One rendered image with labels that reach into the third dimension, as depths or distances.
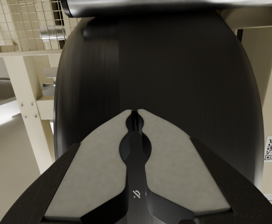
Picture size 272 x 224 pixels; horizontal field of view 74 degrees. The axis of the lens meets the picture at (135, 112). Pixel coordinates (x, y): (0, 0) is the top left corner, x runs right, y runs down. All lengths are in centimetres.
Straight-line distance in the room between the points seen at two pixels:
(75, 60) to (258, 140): 26
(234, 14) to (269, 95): 21
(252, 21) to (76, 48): 36
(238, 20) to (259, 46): 8
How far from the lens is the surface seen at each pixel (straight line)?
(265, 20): 45
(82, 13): 30
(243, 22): 51
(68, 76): 26
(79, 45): 28
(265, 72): 47
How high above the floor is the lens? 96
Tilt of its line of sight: 22 degrees up
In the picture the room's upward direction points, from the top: 177 degrees clockwise
